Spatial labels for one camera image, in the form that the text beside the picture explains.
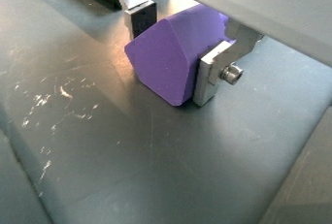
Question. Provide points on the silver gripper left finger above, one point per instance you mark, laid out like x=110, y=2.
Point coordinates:
x=140, y=13

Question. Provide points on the purple three prong object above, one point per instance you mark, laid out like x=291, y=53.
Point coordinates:
x=164, y=53

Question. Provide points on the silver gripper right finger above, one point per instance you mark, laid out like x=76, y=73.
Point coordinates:
x=217, y=64

